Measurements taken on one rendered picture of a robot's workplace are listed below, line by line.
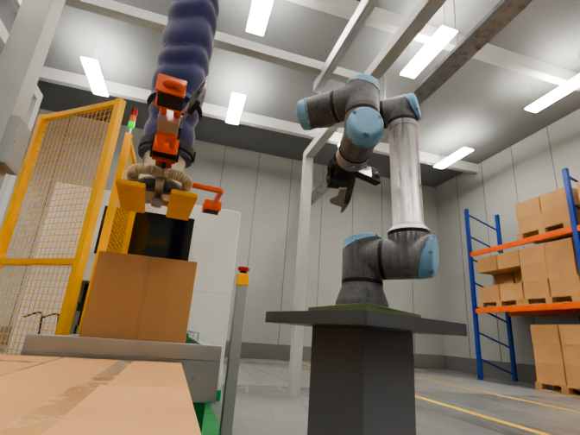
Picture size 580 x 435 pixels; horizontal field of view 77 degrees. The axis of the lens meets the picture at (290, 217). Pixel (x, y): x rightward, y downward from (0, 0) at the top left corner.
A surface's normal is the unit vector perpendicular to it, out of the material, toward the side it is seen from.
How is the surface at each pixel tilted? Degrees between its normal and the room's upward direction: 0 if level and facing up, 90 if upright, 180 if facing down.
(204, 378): 90
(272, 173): 90
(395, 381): 90
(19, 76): 90
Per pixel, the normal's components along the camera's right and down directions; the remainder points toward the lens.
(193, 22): 0.28, -0.44
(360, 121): 0.07, -0.32
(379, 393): 0.59, -0.21
